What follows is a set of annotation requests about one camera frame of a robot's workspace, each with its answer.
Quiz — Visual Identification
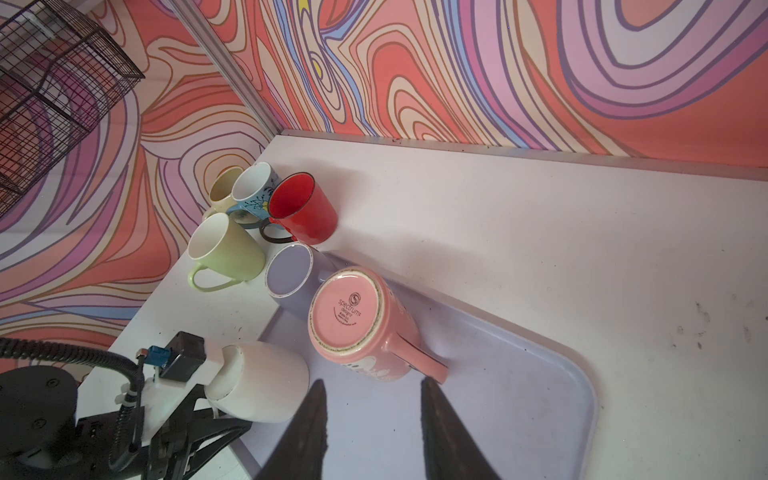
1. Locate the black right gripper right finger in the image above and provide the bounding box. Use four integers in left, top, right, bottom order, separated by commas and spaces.
421, 377, 499, 479

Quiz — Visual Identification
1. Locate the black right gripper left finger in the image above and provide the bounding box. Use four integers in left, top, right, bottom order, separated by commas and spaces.
255, 379, 328, 480

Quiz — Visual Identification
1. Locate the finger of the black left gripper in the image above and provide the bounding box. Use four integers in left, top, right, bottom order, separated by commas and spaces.
141, 385, 252, 479

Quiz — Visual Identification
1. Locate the white mug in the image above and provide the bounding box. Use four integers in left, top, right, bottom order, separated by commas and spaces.
204, 341, 309, 423

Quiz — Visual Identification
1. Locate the pink patterned mug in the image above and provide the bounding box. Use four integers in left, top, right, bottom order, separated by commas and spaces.
308, 266, 449, 384

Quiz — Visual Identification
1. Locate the purple mug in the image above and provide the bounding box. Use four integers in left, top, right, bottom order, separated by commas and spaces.
265, 243, 338, 322

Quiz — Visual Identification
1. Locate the light green mug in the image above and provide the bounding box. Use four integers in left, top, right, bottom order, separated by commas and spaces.
187, 213, 267, 293

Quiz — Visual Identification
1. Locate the beige speckled mug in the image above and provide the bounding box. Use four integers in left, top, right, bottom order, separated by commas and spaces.
203, 166, 244, 219

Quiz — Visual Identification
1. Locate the red mug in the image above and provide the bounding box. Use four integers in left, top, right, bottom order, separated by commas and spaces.
259, 172, 338, 245

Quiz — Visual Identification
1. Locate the blue flowered mug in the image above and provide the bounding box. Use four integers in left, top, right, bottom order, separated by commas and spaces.
226, 162, 281, 229

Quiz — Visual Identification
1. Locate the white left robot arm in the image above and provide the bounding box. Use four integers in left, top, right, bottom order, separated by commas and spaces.
1, 332, 252, 479

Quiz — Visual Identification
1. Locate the lavender plastic tray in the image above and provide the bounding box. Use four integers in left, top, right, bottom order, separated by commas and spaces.
261, 272, 600, 479

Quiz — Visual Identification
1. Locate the black wire basket left wall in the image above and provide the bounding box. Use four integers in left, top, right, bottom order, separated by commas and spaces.
1, 1, 144, 214

